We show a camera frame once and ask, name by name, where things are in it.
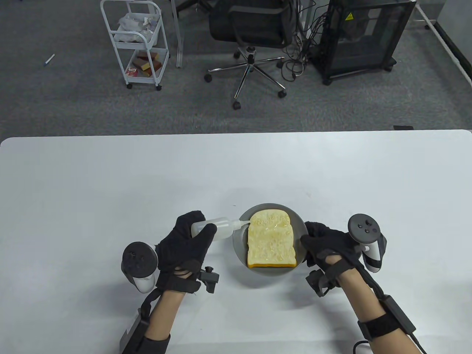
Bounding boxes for person's right hand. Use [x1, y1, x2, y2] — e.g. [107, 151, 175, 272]
[300, 221, 361, 282]

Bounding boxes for person's left hand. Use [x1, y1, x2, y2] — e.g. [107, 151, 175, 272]
[155, 211, 218, 294]

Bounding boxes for translucent white honey bottle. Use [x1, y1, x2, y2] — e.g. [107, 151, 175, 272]
[191, 217, 252, 243]

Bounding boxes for yellow toast slice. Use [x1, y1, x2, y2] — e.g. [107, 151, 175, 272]
[246, 210, 297, 268]

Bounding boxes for grey round plate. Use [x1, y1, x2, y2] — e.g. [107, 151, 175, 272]
[232, 203, 309, 277]

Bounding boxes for person's right forearm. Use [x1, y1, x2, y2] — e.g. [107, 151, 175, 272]
[337, 271, 410, 354]

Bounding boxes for person's left forearm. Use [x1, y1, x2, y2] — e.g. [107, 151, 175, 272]
[145, 289, 185, 354]

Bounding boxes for black handheld controller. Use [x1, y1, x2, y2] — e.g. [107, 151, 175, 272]
[348, 214, 388, 273]
[121, 242, 159, 294]

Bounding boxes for black battery pack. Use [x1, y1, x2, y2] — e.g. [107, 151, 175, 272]
[380, 295, 417, 334]
[120, 308, 152, 354]

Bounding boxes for red yellow snack packets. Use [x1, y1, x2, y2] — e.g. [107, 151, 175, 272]
[125, 52, 163, 77]

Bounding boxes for white metal desk leg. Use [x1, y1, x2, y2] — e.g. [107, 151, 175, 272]
[170, 0, 184, 68]

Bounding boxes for black wheeled equipment cabinet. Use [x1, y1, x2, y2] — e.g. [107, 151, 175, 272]
[312, 0, 417, 86]

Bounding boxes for white rolling cart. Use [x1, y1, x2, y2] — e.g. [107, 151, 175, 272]
[100, 0, 170, 91]

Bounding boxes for white plastic bags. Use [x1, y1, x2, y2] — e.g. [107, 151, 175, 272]
[114, 13, 160, 42]

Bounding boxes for black swivel office chair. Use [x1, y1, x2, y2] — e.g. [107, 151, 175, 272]
[204, 0, 295, 110]

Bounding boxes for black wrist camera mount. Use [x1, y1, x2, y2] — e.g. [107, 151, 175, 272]
[197, 266, 220, 294]
[305, 269, 331, 298]

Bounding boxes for black forearm strap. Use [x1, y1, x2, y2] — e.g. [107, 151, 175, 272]
[357, 313, 397, 340]
[144, 334, 171, 354]

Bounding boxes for black cable bundle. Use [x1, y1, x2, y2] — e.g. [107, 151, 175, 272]
[282, 0, 332, 80]

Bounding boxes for white floor cable duct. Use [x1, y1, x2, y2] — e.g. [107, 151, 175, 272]
[416, 0, 472, 83]

